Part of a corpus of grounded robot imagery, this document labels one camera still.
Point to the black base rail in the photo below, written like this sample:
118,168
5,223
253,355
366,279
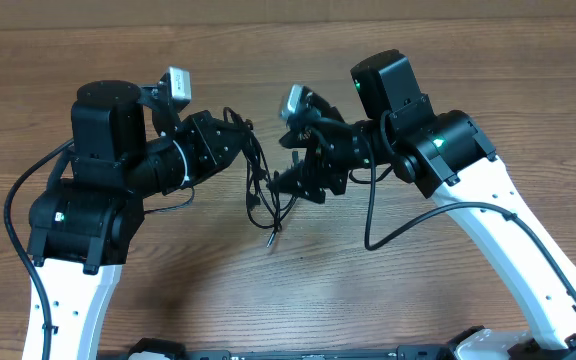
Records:
159,349

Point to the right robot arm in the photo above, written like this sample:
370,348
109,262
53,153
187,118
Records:
452,162

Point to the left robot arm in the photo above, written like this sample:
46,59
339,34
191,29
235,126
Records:
129,143

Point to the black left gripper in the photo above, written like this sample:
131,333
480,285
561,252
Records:
203,131

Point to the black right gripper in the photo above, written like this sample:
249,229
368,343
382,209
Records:
316,168

